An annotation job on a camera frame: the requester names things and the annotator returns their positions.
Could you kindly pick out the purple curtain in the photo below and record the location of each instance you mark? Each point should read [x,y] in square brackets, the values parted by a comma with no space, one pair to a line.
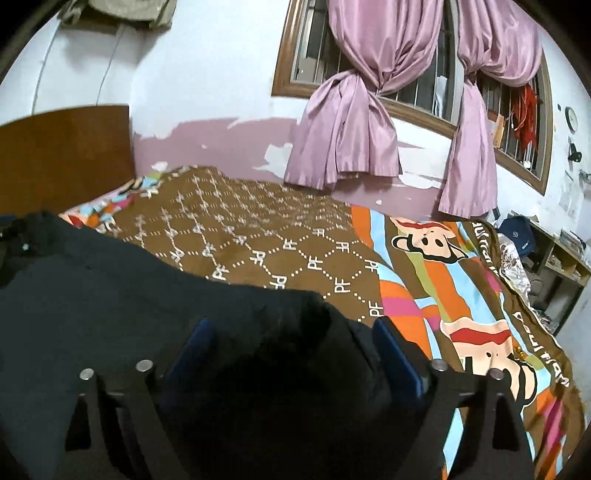
[351,129]
[471,152]

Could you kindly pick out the wooden shelf unit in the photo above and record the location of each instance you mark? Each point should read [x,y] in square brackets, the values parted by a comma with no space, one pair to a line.
[568,258]

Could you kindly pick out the black wall lamp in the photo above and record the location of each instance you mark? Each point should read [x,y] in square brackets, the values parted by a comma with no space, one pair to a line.
[574,153]

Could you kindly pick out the dark blue cap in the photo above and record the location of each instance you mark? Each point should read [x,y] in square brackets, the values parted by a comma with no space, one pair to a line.
[515,233]

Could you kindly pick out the round wall clock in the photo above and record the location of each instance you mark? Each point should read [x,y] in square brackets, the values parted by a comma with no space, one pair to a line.
[571,119]

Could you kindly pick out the colourful printed blanket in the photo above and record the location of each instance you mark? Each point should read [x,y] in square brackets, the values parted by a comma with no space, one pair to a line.
[277,230]

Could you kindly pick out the wooden framed barred window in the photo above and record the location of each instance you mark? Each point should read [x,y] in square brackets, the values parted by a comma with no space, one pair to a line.
[314,46]

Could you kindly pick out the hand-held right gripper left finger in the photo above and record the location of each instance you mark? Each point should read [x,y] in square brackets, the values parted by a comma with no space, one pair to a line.
[194,346]

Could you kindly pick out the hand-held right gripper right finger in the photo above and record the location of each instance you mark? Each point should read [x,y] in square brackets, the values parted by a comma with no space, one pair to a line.
[398,357]

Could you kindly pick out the black shirt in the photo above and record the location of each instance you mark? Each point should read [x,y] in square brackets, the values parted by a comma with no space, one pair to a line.
[115,286]

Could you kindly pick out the red hanging cloth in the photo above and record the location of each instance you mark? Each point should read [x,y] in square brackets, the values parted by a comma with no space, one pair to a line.
[526,110]

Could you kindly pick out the beige hanging cloth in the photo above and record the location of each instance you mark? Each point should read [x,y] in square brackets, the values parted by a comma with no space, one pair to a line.
[124,11]

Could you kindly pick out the wooden headboard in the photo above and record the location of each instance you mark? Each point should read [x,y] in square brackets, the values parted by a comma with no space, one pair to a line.
[64,157]

